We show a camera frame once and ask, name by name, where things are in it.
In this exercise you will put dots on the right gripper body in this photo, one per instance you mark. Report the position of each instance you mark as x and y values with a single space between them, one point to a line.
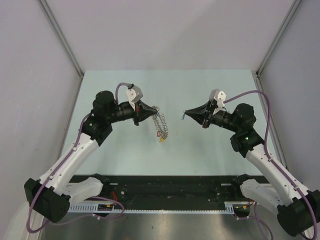
209 117

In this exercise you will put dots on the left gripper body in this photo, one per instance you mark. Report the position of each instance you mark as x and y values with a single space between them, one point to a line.
137 116

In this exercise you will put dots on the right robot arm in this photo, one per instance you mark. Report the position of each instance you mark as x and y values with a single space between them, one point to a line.
296 207

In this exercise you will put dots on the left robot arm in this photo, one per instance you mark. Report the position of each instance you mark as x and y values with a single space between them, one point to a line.
51 195

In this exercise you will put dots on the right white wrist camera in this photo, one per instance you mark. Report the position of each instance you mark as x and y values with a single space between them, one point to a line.
217 98

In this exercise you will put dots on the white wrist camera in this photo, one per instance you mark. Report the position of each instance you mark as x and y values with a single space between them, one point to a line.
133 94
217 98

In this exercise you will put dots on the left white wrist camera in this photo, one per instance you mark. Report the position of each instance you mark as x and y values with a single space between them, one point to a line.
133 94

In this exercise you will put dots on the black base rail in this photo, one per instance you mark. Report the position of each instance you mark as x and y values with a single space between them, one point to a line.
173 193

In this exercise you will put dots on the right aluminium frame post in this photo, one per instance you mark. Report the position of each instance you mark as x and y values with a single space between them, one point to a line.
289 17

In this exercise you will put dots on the aluminium frame post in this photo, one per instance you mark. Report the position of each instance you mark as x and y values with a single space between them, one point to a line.
56 28
289 17

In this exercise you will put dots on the left aluminium frame post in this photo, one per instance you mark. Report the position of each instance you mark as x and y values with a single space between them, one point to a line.
56 28

